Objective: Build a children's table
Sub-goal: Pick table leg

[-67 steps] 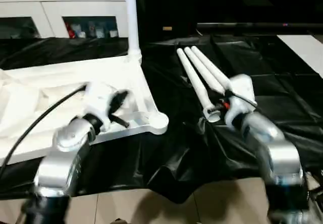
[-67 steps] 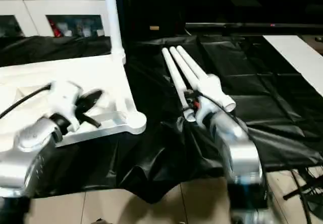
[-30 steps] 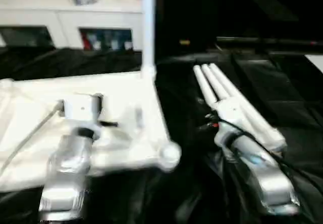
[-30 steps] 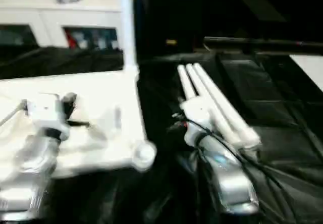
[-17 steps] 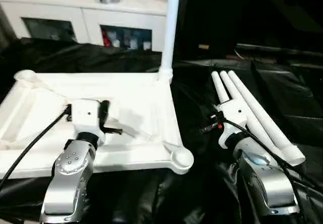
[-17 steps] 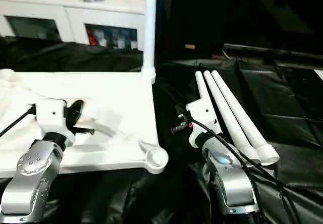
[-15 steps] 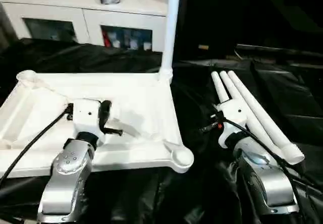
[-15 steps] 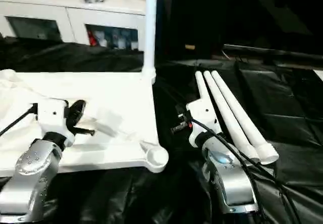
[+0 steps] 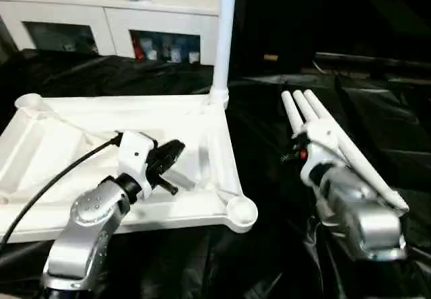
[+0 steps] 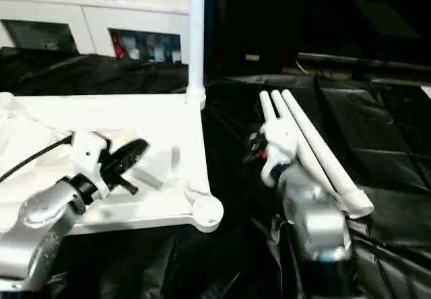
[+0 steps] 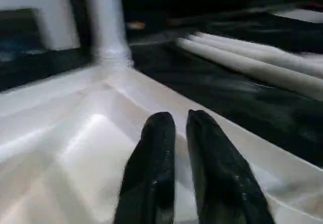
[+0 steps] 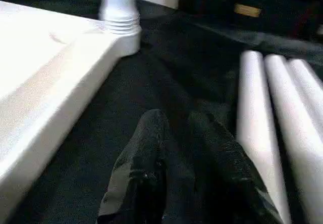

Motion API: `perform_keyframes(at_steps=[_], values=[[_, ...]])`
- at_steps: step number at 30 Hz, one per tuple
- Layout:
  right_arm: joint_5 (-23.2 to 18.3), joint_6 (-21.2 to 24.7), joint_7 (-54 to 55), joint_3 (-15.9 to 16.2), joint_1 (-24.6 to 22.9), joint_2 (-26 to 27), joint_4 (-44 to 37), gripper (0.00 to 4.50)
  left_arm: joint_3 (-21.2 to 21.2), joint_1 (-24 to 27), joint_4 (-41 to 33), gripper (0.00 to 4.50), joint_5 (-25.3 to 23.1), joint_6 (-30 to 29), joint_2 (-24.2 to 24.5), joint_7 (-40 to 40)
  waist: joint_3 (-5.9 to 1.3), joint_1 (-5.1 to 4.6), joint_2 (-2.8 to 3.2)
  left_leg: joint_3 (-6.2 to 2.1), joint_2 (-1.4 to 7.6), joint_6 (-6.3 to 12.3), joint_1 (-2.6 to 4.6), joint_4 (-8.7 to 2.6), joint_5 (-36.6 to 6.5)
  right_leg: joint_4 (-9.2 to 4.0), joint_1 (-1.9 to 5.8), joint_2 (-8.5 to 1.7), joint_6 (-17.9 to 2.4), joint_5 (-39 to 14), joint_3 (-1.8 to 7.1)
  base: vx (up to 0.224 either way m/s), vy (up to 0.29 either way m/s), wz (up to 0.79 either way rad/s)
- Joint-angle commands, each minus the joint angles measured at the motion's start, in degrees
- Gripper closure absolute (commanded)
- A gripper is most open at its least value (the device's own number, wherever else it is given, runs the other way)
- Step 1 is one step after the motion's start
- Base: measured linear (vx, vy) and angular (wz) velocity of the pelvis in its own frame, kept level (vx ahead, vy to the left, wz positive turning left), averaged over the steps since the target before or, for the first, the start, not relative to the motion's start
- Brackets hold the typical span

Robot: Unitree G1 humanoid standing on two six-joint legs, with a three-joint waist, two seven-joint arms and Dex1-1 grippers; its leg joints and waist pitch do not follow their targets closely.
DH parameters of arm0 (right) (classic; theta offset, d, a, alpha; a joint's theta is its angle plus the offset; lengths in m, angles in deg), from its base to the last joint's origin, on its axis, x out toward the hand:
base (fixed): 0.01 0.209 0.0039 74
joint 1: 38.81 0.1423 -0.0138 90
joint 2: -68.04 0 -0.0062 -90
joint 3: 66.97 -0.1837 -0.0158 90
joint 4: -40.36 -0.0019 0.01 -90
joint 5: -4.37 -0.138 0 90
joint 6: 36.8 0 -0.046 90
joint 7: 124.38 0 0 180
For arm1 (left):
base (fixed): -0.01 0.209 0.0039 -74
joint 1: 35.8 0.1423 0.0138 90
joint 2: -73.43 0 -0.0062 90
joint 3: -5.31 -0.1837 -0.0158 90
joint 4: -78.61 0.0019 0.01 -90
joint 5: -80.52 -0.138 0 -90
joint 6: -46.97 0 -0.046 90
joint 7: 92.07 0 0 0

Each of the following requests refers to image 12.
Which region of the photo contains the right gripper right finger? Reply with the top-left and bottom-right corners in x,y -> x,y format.
186,111 -> 284,224

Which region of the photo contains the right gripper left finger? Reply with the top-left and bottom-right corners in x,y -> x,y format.
96,109 -> 169,224

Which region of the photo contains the white plastic table leg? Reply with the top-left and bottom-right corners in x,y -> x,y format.
264,53 -> 323,224
288,58 -> 323,134
236,50 -> 292,224
98,0 -> 142,36

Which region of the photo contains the white plastic table top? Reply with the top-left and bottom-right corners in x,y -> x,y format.
0,1 -> 143,220

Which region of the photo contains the small yellow tag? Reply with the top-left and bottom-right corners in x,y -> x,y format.
233,3 -> 262,18

